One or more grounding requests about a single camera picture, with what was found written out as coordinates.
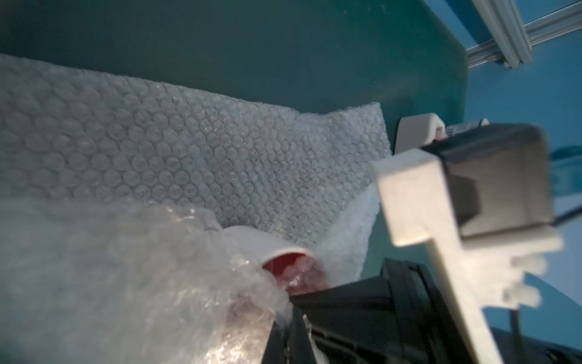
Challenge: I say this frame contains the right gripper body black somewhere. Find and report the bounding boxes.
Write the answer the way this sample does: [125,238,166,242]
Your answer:
[262,259,473,363]

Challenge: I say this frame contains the white mug red inside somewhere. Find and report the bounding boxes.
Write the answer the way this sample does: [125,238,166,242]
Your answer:
[224,226,329,296]

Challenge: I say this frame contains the clear bubble wrap sheet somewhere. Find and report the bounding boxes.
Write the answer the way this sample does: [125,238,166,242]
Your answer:
[1,55,391,363]

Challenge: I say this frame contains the small metal tin can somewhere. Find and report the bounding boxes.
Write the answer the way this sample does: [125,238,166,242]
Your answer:
[445,118,490,137]

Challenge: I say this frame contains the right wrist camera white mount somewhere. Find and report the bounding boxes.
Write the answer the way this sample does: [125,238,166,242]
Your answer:
[372,124,564,363]

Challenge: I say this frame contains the aluminium frame back bar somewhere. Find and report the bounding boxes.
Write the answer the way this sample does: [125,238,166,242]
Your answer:
[466,1,581,68]

